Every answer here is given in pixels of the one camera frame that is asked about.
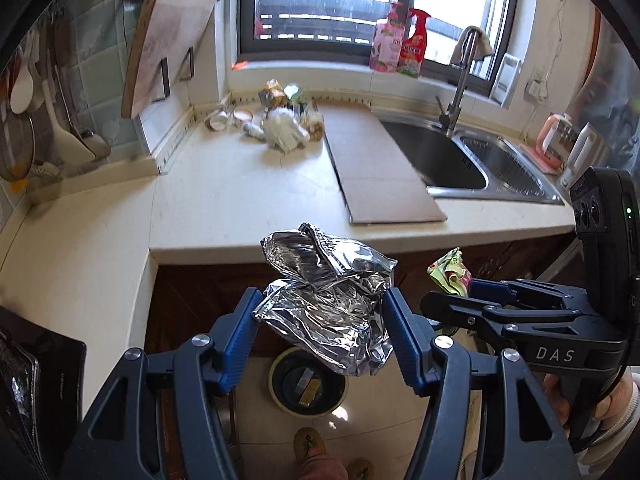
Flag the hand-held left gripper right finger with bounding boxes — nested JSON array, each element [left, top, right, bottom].
[[382, 287, 583, 480]]

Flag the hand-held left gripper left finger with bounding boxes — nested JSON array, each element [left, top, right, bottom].
[[60, 287, 261, 480]]

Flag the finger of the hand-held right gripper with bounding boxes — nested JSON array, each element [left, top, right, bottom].
[[469, 279, 588, 313], [419, 291, 586, 343]]

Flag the round yellow rimmed trash bin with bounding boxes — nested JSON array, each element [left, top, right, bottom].
[[268, 345, 347, 416]]

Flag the silver foil bag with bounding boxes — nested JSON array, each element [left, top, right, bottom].
[[252, 222, 399, 378]]

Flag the white plastic bag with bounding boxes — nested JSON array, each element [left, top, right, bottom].
[[260, 107, 312, 153]]

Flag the person's right forearm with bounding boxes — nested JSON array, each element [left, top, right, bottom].
[[575, 410, 640, 480]]

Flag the person's right hand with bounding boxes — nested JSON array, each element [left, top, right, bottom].
[[542, 367, 640, 453]]

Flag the brown wooden cabinet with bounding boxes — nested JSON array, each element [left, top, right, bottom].
[[144, 234, 583, 361]]

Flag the white jug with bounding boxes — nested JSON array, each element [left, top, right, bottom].
[[565, 122, 598, 188]]

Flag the yellow slipper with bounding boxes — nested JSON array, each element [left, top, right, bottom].
[[347, 457, 375, 480], [292, 427, 328, 461]]

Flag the stainless steel sink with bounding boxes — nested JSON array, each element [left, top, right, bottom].
[[375, 112, 566, 206]]

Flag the pink pants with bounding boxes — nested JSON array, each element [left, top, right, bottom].
[[295, 452, 351, 480]]

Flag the brown cardboard sheet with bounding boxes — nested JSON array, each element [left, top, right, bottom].
[[314, 100, 448, 224]]

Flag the white plastic box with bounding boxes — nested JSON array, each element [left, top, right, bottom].
[[489, 52, 522, 108]]

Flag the black gas stove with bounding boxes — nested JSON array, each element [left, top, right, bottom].
[[0, 305, 87, 480]]

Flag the steel faucet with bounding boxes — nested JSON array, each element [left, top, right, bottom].
[[435, 25, 481, 136]]

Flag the beige cloth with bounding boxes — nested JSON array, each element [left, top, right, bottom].
[[448, 27, 496, 66]]

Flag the yellow snack wrapper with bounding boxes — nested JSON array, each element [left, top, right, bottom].
[[258, 79, 288, 109]]

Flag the red spray bottle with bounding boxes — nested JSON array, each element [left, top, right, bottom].
[[397, 7, 432, 79]]

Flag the white slotted spoon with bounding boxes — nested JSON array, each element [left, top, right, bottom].
[[27, 162, 63, 183]]

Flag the black metal board rack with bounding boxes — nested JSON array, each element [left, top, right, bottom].
[[159, 47, 196, 103]]

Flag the white spatula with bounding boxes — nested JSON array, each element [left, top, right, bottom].
[[41, 77, 83, 158]]

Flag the wooden cutting board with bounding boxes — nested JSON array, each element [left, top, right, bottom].
[[121, 0, 221, 120]]

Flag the white rice spoon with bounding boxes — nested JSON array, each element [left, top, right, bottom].
[[10, 30, 41, 115]]

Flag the dark framed window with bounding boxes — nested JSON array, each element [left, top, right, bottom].
[[235, 0, 521, 98]]

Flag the silver foil wall sheet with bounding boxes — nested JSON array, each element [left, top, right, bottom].
[[565, 15, 640, 171]]

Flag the white wall socket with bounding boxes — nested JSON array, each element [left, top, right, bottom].
[[525, 72, 548, 103]]

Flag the round wire strainer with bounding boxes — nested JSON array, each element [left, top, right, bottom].
[[0, 110, 37, 183]]

